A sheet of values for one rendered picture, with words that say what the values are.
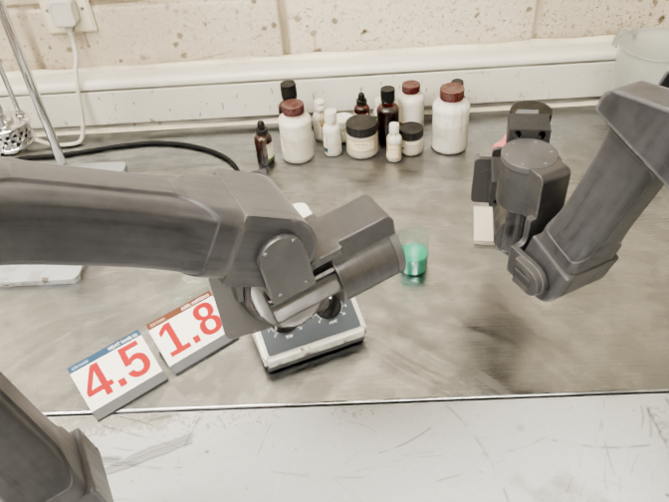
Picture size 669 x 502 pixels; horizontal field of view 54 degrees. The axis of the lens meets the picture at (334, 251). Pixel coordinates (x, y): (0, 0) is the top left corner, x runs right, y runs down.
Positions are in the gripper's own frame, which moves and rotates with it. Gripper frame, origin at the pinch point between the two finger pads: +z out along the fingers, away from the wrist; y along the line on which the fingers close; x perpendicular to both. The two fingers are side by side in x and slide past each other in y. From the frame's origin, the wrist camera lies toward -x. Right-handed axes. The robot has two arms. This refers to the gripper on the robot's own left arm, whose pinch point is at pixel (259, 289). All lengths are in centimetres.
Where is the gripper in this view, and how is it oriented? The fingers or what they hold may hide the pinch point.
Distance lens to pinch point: 71.1
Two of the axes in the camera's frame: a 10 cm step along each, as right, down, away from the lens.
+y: -9.3, 2.8, -2.3
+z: -2.2, 0.5, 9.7
